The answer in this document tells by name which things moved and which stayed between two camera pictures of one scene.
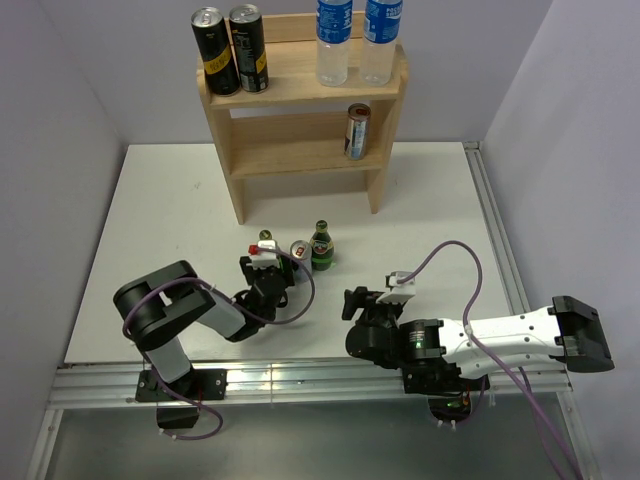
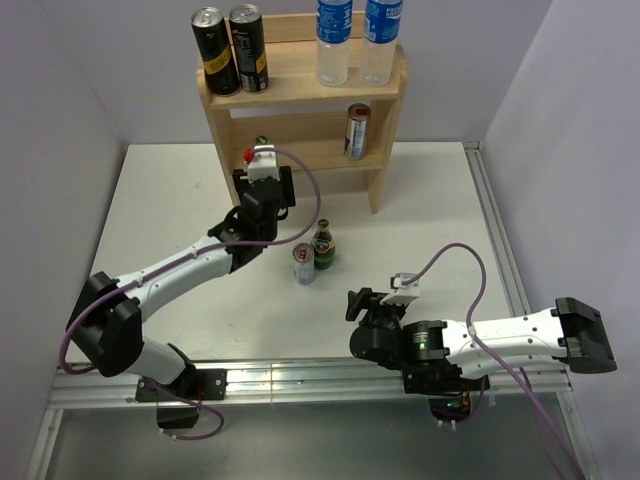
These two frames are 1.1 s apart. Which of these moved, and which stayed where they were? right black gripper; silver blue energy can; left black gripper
Moved: left black gripper
Stayed: right black gripper; silver blue energy can
